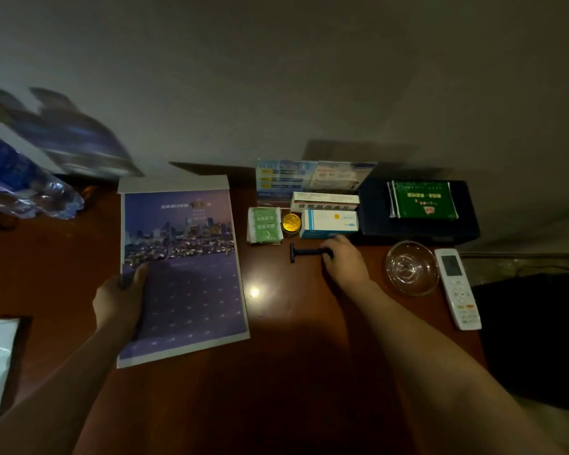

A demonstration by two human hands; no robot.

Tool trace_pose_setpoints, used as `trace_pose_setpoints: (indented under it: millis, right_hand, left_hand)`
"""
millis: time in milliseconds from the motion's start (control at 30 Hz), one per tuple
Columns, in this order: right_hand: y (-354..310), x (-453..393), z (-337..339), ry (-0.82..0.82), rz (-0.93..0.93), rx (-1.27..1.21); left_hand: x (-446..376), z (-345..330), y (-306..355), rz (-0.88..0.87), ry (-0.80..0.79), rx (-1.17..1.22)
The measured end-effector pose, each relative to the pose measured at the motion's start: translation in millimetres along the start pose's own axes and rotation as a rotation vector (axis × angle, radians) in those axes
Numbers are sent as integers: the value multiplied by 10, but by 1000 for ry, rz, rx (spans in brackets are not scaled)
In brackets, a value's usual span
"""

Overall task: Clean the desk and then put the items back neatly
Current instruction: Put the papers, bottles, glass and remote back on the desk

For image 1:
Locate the person's right hand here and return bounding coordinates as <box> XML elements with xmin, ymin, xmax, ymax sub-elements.
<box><xmin>319</xmin><ymin>234</ymin><xmax>373</xmax><ymax>298</ymax></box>

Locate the person's left hand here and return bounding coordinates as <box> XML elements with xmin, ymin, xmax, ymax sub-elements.
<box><xmin>92</xmin><ymin>263</ymin><xmax>151</xmax><ymax>342</ymax></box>

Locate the small teal box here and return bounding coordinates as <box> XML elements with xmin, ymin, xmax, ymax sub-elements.
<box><xmin>300</xmin><ymin>208</ymin><xmax>360</xmax><ymax>240</ymax></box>

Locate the clear glass ashtray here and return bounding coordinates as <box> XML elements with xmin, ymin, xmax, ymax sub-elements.
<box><xmin>385</xmin><ymin>240</ymin><xmax>441</xmax><ymax>298</ymax></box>

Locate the purple desk calendar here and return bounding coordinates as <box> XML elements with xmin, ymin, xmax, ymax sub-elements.
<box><xmin>116</xmin><ymin>175</ymin><xmax>250</xmax><ymax>368</ymax></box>

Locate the small white box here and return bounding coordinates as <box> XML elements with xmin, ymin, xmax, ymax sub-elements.
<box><xmin>290</xmin><ymin>191</ymin><xmax>362</xmax><ymax>214</ymax></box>

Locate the small green white packet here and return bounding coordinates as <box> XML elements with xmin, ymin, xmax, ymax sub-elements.
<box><xmin>247</xmin><ymin>206</ymin><xmax>285</xmax><ymax>246</ymax></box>

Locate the dark green packet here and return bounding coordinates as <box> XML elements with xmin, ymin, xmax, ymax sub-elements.
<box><xmin>388</xmin><ymin>179</ymin><xmax>461</xmax><ymax>222</ymax></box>

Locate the white remote control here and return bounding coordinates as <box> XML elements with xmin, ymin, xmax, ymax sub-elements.
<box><xmin>434</xmin><ymin>248</ymin><xmax>483</xmax><ymax>332</ymax></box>

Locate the black tissue box green label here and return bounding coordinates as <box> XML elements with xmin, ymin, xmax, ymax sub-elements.
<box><xmin>355</xmin><ymin>178</ymin><xmax>482</xmax><ymax>247</ymax></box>

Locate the person's left forearm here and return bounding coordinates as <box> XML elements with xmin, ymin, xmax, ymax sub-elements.
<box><xmin>0</xmin><ymin>322</ymin><xmax>138</xmax><ymax>455</ymax></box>

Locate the person's right forearm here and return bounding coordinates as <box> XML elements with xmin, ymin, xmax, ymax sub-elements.
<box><xmin>346</xmin><ymin>279</ymin><xmax>561</xmax><ymax>455</ymax></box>

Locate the reddish wooden desk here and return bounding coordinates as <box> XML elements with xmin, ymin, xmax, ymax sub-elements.
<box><xmin>0</xmin><ymin>179</ymin><xmax>489</xmax><ymax>455</ymax></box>

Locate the black low cabinet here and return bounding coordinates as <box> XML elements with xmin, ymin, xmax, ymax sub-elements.
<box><xmin>474</xmin><ymin>272</ymin><xmax>569</xmax><ymax>418</ymax></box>

